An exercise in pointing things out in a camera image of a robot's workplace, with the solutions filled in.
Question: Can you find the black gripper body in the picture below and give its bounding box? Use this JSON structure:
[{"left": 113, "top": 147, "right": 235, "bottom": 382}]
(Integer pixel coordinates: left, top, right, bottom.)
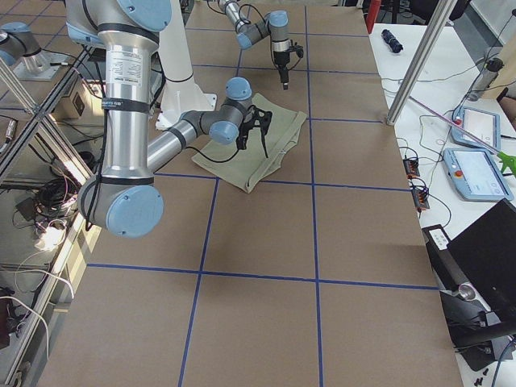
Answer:
[
  {"left": 237, "top": 105, "right": 272, "bottom": 139},
  {"left": 271, "top": 40, "right": 303, "bottom": 81}
]

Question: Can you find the olive green long-sleeve shirt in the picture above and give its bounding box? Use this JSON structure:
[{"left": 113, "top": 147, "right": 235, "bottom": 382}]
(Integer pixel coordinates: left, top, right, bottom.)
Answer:
[{"left": 191, "top": 93, "right": 307, "bottom": 194}]

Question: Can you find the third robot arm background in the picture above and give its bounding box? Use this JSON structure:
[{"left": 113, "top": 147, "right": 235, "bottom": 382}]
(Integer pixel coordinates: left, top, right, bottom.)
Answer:
[{"left": 1, "top": 22, "right": 69, "bottom": 81}]

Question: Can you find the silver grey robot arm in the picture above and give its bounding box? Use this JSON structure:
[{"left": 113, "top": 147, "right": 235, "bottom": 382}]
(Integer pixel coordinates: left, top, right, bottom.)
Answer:
[
  {"left": 65, "top": 1, "right": 273, "bottom": 238},
  {"left": 216, "top": 1, "right": 304, "bottom": 90}
]

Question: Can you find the red cylinder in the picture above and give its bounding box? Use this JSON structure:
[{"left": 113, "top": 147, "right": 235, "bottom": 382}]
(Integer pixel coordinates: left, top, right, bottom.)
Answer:
[{"left": 365, "top": 0, "right": 382, "bottom": 34}]

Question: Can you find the folded dark blue umbrella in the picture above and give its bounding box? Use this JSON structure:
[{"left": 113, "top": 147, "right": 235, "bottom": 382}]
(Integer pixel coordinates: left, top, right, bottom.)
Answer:
[{"left": 381, "top": 29, "right": 403, "bottom": 54}]

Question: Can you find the far teach pendant tablet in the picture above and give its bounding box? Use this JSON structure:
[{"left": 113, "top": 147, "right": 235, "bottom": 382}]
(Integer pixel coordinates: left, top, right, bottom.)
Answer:
[{"left": 452, "top": 106, "right": 501, "bottom": 150}]

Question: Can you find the teach pendant tablet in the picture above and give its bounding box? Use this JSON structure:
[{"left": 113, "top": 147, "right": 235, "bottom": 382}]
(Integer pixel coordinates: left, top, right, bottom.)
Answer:
[
  {"left": 443, "top": 148, "right": 514, "bottom": 202},
  {"left": 452, "top": 106, "right": 501, "bottom": 150}
]

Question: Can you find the near teach pendant tablet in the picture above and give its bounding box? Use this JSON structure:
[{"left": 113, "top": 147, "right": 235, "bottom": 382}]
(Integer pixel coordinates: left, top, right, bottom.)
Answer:
[{"left": 443, "top": 148, "right": 514, "bottom": 202}]

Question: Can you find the grey water bottle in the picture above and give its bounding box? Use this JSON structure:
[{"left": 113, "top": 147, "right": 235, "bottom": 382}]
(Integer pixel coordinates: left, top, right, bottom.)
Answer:
[{"left": 467, "top": 57, "right": 504, "bottom": 102}]

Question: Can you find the long reach grabber stick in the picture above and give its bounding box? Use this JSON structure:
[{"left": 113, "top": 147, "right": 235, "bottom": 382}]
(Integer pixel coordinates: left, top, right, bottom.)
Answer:
[{"left": 408, "top": 96, "right": 516, "bottom": 175}]

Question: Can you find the black monitor on stand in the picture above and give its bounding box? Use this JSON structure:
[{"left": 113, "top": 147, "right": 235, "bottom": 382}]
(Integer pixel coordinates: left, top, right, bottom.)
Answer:
[{"left": 422, "top": 199, "right": 515, "bottom": 371}]

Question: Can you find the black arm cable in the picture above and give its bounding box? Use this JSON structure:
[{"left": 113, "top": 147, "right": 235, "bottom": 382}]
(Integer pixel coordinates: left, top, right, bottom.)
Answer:
[{"left": 189, "top": 136, "right": 251, "bottom": 164}]

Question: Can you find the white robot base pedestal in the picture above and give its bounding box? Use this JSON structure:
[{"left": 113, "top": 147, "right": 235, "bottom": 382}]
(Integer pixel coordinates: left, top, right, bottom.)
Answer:
[{"left": 156, "top": 0, "right": 217, "bottom": 131}]

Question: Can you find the aluminium frame post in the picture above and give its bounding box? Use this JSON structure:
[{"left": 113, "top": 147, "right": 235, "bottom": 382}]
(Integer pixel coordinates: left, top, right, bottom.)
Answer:
[{"left": 386, "top": 0, "right": 457, "bottom": 126}]

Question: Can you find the aluminium side frame rail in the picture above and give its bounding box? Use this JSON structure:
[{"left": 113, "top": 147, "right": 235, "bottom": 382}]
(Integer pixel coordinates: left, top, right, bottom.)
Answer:
[{"left": 1, "top": 48, "right": 102, "bottom": 386}]

